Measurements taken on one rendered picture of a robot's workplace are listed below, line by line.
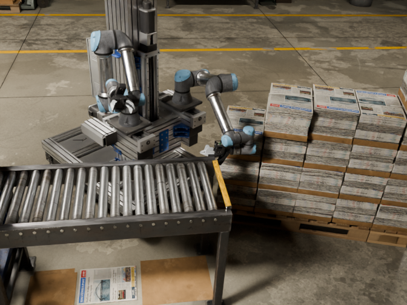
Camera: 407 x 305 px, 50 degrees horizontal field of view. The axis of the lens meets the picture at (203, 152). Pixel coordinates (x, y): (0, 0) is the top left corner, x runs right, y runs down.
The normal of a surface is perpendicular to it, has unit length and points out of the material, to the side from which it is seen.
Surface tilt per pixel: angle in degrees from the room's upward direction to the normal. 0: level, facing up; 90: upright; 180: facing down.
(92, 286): 1
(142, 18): 90
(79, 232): 90
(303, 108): 2
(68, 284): 0
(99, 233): 90
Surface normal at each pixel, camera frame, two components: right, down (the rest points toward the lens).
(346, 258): 0.05, -0.83
